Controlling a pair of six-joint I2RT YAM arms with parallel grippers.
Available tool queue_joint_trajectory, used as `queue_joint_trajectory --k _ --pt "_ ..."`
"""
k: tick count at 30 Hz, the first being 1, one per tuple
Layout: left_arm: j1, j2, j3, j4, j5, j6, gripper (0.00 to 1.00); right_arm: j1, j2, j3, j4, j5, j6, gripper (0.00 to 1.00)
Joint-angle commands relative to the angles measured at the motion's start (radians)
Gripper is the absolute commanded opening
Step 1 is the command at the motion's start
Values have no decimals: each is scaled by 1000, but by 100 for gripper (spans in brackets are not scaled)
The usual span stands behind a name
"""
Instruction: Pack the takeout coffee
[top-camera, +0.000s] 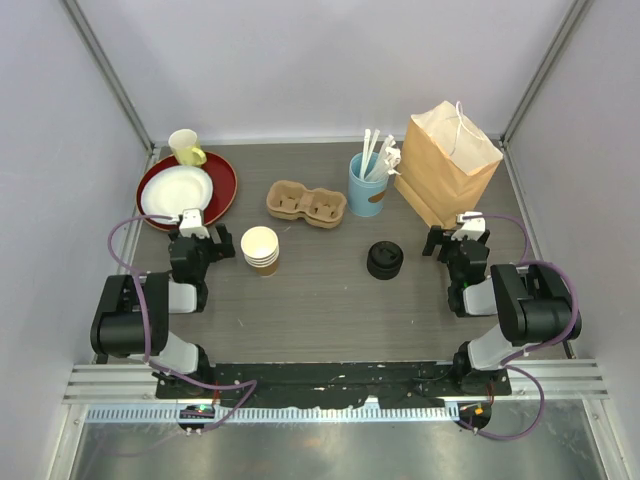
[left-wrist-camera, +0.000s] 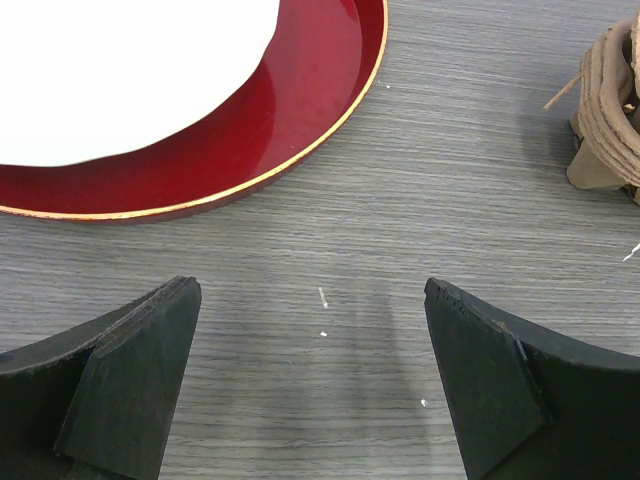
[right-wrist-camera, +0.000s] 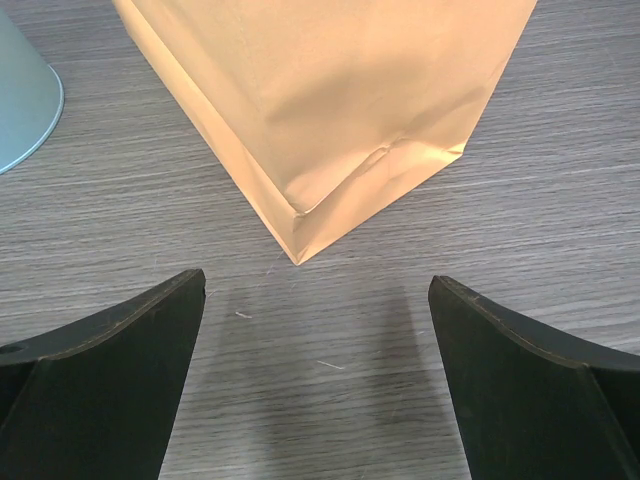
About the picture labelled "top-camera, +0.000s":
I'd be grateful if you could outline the stack of paper cups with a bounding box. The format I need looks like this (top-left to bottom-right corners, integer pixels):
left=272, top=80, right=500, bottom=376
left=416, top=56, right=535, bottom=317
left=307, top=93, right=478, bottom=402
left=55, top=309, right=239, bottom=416
left=240, top=226, right=280, bottom=277

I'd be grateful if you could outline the stack of black lids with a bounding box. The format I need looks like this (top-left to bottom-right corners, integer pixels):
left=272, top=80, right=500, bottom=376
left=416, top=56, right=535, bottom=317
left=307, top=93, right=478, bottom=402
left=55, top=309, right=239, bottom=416
left=366, top=241, right=404, bottom=280

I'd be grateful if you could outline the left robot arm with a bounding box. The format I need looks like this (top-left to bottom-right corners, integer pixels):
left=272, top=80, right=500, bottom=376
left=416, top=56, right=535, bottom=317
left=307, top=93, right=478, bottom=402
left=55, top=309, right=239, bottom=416
left=90, top=224, right=235, bottom=399

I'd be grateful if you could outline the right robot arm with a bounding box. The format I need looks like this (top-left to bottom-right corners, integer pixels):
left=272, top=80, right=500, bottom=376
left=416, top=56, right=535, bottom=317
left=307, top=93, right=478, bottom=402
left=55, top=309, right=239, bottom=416
left=422, top=221, right=582, bottom=395

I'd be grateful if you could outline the red round tray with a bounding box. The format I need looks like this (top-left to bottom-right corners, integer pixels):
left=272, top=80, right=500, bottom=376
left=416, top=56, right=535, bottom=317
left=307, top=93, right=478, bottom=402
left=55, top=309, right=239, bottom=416
left=136, top=152, right=238, bottom=225

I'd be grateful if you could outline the white paper plate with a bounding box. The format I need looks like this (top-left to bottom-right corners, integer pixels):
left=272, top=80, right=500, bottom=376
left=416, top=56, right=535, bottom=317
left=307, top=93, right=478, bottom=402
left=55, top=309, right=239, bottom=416
left=139, top=165, right=214, bottom=225

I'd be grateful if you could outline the brown paper bag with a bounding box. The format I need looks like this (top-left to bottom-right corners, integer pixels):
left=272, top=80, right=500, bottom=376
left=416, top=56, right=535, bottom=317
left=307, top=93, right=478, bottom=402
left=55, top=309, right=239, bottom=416
left=394, top=101, right=504, bottom=228

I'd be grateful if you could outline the blue straw holder cup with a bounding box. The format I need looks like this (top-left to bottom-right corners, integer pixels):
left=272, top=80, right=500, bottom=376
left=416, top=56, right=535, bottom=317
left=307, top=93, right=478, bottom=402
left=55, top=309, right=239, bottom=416
left=347, top=153, right=389, bottom=218

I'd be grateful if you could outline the cardboard cup carrier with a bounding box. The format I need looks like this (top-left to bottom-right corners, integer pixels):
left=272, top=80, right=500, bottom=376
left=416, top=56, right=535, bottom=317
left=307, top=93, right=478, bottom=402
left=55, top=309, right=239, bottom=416
left=266, top=180, right=347, bottom=229

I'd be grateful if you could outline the yellow mug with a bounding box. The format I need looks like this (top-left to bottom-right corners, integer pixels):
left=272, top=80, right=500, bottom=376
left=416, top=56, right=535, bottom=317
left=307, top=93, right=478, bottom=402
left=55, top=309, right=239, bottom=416
left=168, top=129, right=207, bottom=167

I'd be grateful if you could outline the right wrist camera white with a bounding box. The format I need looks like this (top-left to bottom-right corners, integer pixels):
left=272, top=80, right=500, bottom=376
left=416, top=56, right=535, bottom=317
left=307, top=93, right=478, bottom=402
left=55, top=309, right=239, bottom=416
left=452, top=211, right=486, bottom=241

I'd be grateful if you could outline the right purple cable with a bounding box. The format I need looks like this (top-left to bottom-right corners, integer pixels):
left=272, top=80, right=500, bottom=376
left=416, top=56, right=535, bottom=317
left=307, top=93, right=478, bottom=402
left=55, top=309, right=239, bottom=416
left=457, top=213, right=581, bottom=441

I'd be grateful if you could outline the purple cable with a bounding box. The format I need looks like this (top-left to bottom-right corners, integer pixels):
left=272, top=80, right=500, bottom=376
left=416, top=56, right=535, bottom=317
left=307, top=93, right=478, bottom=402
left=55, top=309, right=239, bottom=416
left=108, top=213, right=259, bottom=459
left=457, top=213, right=581, bottom=441

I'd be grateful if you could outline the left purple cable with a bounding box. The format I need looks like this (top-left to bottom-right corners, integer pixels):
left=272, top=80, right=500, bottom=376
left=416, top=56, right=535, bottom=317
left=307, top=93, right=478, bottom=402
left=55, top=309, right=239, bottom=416
left=108, top=213, right=259, bottom=459

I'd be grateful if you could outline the aluminium front rail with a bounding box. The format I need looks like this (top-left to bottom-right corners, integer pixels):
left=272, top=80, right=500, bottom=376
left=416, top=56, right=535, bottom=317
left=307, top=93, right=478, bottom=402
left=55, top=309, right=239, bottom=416
left=64, top=359, right=609, bottom=428

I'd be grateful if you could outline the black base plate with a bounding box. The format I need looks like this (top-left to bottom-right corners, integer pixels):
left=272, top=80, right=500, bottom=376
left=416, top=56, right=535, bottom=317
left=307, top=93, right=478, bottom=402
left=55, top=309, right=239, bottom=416
left=155, top=361, right=512, bottom=410

